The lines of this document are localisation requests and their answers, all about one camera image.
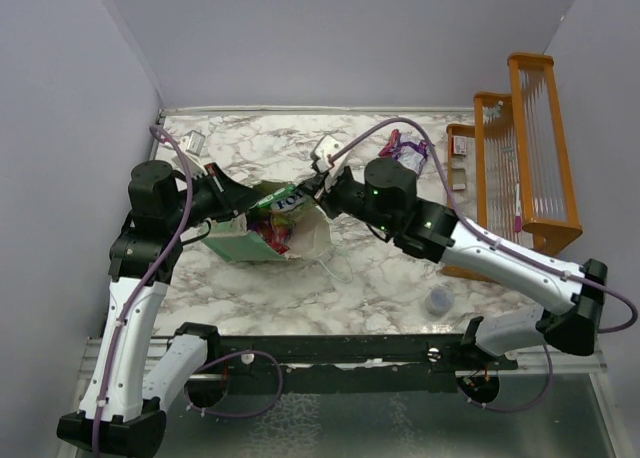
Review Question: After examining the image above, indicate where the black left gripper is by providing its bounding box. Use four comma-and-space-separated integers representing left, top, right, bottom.
168, 161, 264, 233

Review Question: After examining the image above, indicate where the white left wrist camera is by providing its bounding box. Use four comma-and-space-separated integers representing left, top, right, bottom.
178, 130, 207, 179

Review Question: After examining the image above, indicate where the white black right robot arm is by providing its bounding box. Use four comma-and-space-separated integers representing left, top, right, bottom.
299, 158, 606, 369

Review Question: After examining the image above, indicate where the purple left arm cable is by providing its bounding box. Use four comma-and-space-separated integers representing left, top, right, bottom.
92, 123, 285, 454

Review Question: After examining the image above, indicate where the red candy wrapper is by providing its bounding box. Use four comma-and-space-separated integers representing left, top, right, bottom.
248, 214, 295, 255

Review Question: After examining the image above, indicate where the green yellow candy bag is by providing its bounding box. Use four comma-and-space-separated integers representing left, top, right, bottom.
249, 185, 315, 214

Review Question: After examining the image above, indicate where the small grey box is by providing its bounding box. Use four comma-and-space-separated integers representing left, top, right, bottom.
450, 168, 467, 192

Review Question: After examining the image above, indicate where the pink white pen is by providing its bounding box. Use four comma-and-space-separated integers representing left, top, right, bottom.
513, 182, 522, 234

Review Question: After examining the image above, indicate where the purple white snack bag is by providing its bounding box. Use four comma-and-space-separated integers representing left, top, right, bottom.
378, 129, 429, 176

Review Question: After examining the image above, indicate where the green illustrated paper bag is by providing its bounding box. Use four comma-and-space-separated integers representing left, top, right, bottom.
202, 181, 353, 283

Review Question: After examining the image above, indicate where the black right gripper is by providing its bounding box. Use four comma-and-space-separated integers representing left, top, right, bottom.
299, 166, 396, 235

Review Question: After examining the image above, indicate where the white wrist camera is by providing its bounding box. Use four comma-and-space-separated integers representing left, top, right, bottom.
178, 130, 207, 179
311, 136, 350, 191

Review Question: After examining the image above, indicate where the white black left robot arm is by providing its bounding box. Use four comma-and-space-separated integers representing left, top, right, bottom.
57, 160, 262, 457

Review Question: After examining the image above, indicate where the orange wooden tiered rack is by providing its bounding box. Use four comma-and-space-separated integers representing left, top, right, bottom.
446, 53, 583, 257

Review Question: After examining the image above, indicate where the small clear plastic cup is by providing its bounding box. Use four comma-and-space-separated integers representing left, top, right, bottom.
425, 286, 455, 317

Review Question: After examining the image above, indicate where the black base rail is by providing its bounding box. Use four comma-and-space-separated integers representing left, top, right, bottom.
208, 333, 517, 395

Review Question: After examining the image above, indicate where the red white small box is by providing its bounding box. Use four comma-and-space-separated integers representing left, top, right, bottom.
451, 135, 468, 156

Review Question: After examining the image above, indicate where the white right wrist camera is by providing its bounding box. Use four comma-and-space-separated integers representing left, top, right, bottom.
311, 136, 350, 191

